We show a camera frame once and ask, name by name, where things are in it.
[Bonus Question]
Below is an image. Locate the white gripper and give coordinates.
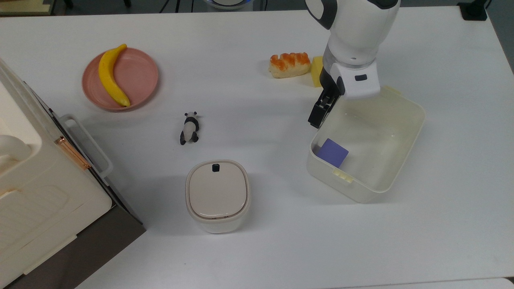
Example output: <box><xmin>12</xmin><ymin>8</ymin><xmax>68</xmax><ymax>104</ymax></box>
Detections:
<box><xmin>308</xmin><ymin>59</ymin><xmax>381</xmax><ymax>128</ymax></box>

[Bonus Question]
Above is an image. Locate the translucent white plastic box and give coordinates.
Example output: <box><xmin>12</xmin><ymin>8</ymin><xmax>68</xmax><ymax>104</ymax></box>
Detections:
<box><xmin>307</xmin><ymin>85</ymin><xmax>426</xmax><ymax>204</ymax></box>

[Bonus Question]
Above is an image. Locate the yellow sponge block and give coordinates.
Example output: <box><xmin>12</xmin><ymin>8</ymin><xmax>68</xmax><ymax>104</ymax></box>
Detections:
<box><xmin>311</xmin><ymin>56</ymin><xmax>324</xmax><ymax>88</ymax></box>

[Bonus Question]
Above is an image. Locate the purple cube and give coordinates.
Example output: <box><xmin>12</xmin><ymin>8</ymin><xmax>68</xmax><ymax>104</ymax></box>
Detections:
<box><xmin>317</xmin><ymin>138</ymin><xmax>349</xmax><ymax>168</ymax></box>

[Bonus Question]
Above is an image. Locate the toy bread loaf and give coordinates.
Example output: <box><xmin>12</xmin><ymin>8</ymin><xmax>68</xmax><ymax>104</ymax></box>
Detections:
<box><xmin>269</xmin><ymin>52</ymin><xmax>311</xmax><ymax>79</ymax></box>

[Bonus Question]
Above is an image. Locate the panda figurine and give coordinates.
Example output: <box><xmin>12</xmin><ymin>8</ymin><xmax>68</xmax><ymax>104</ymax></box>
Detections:
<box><xmin>179</xmin><ymin>112</ymin><xmax>200</xmax><ymax>145</ymax></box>

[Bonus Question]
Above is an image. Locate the small white lidded bin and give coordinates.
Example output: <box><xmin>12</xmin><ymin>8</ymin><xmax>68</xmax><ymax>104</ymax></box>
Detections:
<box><xmin>185</xmin><ymin>160</ymin><xmax>251</xmax><ymax>234</ymax></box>

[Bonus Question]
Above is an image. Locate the black object at table corner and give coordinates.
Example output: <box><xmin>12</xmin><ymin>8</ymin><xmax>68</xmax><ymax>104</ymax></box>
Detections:
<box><xmin>457</xmin><ymin>0</ymin><xmax>488</xmax><ymax>21</ymax></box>

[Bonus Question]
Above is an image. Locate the pink plate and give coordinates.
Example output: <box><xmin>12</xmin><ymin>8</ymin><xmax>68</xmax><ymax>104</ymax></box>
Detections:
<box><xmin>82</xmin><ymin>47</ymin><xmax>159</xmax><ymax>112</ymax></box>

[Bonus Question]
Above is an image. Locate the yellow banana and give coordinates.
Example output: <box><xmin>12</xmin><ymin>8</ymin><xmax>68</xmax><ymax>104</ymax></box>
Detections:
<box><xmin>98</xmin><ymin>44</ymin><xmax>131</xmax><ymax>108</ymax></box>

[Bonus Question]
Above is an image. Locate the clear plastic cabinet handle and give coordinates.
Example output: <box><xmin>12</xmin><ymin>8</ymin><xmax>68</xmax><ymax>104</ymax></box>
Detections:
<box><xmin>60</xmin><ymin>114</ymin><xmax>114</xmax><ymax>179</ymax></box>

